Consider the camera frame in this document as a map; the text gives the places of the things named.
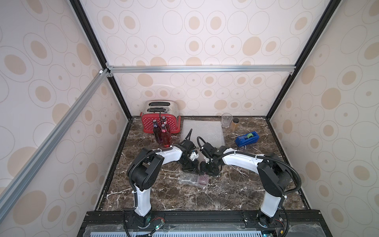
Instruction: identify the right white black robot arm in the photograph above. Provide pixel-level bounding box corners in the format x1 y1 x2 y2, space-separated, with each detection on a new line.
196 136 302 227

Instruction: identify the clear drinking glass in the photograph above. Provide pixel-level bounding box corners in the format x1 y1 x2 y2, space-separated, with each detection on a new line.
221 113 233 128

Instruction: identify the red perforated plastic basket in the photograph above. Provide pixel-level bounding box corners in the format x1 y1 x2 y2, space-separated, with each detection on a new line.
141 113 181 134

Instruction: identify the blue tape dispenser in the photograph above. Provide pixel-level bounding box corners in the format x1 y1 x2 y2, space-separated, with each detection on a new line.
235 131 260 147

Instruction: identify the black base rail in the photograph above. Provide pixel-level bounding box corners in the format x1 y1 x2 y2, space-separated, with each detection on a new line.
78 209 332 237

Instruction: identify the horizontal aluminium bar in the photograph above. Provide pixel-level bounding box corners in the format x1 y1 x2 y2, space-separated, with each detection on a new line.
100 65 296 75

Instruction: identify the left diagonal aluminium bar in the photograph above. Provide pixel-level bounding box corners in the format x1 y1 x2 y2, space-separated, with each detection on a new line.
1 69 110 222

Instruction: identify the single bubble wrap sheet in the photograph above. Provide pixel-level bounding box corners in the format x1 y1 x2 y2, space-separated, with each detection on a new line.
179 173 202 188

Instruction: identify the red drink bottle middle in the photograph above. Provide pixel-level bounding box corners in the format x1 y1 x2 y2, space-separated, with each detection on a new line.
161 124 171 148

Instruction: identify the silver toaster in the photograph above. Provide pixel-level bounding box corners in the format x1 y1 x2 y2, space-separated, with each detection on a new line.
140 100 179 117

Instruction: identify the red drink bottle front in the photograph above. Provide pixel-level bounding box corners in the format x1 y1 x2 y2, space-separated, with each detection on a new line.
196 174 209 188

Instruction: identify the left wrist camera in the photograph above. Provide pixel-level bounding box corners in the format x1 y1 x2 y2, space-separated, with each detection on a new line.
189 150 199 161

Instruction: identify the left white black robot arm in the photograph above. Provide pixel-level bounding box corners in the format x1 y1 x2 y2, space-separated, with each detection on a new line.
127 129 199 228

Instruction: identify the brown spice jar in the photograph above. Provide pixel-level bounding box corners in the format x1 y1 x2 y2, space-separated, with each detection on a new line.
231 118 239 132

